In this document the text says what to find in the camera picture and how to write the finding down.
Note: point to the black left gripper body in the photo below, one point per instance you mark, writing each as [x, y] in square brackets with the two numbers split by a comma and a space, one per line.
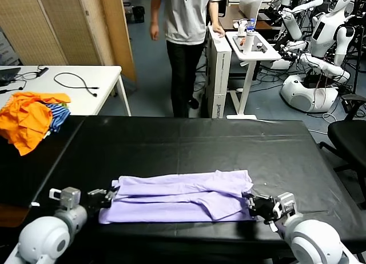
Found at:
[97, 202]

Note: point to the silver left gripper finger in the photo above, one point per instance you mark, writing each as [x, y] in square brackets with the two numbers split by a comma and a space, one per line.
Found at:
[97, 192]
[111, 195]

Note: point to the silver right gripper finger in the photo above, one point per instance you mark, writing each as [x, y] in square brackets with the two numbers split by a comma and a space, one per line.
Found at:
[252, 212]
[250, 199]

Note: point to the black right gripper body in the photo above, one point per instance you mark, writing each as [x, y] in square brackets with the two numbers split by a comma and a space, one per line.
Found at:
[263, 208]

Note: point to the lavender t-shirt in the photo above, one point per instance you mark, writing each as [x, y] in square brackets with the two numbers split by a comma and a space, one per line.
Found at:
[171, 215]

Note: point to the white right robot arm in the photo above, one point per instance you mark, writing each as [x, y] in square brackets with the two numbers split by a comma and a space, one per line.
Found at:
[311, 241]

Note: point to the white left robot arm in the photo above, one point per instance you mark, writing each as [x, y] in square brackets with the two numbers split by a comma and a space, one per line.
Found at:
[43, 238]

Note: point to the low white robot base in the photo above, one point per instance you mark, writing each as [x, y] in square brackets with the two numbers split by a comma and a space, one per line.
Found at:
[280, 64]

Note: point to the white humanoid robot raised arm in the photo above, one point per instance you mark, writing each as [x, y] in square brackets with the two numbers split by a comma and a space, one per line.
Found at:
[294, 27]

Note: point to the person's right hand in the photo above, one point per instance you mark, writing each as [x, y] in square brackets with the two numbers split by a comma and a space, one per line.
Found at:
[154, 32]

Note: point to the person's left hand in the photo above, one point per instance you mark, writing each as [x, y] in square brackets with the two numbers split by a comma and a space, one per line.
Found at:
[218, 31]

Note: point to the large black table cover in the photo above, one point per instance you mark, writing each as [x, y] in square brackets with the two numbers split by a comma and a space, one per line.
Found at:
[200, 149]

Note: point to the blue striped garment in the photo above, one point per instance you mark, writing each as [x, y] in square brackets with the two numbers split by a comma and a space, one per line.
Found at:
[60, 115]

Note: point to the white side table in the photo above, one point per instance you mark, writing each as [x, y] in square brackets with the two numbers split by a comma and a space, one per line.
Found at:
[71, 104]

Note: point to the orange garment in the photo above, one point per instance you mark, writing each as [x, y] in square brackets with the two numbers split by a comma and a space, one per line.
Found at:
[25, 118]

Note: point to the black office chair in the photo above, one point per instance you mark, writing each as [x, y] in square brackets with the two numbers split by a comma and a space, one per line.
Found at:
[349, 135]

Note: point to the tall white cardboard box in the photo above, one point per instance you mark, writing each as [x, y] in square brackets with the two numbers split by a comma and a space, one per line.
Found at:
[223, 75]

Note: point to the black power adapter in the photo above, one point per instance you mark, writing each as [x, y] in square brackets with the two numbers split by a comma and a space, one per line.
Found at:
[43, 71]

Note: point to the white standing desk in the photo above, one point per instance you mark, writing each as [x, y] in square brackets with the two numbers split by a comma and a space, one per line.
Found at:
[251, 56]

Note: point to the black laptop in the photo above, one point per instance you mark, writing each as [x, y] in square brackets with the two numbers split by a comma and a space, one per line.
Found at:
[8, 74]

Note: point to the white thermos bottle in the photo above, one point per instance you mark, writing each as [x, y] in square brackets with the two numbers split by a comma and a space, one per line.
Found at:
[248, 44]

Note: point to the wooden folding screen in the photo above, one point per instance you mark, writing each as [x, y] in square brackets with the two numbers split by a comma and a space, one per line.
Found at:
[71, 27]

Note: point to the clear bottle blue cap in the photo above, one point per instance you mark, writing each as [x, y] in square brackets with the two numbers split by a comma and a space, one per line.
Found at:
[251, 25]

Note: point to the brown wooden desk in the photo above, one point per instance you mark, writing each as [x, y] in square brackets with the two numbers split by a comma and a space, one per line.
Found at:
[263, 25]

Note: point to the white humanoid robot black panel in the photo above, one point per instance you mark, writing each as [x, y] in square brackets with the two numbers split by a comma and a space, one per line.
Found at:
[323, 32]

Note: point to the black trash bin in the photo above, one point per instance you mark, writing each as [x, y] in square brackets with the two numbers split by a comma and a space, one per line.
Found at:
[138, 14]

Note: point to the person in grey t-shirt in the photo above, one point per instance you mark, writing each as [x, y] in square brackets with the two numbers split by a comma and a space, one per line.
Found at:
[186, 18]

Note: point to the white curved cover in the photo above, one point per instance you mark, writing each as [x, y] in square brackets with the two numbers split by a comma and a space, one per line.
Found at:
[251, 4]

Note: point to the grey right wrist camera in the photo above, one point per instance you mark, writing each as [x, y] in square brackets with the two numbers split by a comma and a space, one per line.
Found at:
[286, 202]

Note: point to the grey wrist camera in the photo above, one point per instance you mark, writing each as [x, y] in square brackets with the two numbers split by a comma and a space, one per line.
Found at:
[70, 196]
[286, 202]

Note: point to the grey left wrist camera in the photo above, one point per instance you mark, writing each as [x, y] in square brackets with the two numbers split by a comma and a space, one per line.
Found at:
[70, 196]

